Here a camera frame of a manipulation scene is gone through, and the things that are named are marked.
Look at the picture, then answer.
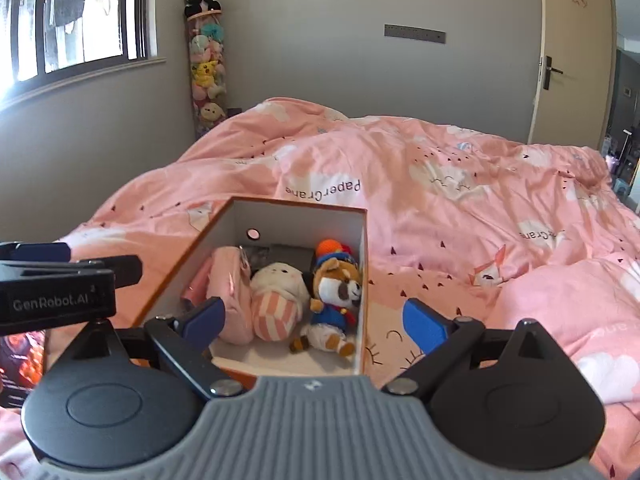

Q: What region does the orange cardboard storage box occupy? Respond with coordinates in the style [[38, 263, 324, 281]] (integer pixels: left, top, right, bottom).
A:
[[137, 197, 368, 386]]

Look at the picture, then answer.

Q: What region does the clear tube of plush toys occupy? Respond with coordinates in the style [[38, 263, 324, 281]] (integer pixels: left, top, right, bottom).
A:
[[186, 10, 227, 139]]

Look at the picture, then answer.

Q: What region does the brown dog plush blue cap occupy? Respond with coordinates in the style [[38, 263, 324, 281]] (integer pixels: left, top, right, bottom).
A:
[[290, 249, 362, 359]]

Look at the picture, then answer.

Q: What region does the grey wall strip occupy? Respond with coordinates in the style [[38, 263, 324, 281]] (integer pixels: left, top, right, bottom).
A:
[[384, 24, 447, 44]]

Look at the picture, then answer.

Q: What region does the beige door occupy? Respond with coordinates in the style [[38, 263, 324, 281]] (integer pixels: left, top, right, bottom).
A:
[[528, 0, 616, 150]]

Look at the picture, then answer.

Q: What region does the pink printed duvet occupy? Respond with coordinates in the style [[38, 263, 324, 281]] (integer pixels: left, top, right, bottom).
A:
[[0, 96, 640, 480]]

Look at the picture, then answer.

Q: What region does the pink pouch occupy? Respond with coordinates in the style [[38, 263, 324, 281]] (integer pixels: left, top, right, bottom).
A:
[[181, 246, 254, 346]]

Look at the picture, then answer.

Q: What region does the window with dark frame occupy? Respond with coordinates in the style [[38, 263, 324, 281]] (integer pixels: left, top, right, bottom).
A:
[[1, 0, 158, 108]]

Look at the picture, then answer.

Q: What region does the black door handle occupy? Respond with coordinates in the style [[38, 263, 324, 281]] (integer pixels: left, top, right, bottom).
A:
[[542, 55, 564, 90]]

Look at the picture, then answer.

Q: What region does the orange red crochet fruit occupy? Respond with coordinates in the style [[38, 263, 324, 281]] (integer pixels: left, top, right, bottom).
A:
[[314, 238, 352, 259]]

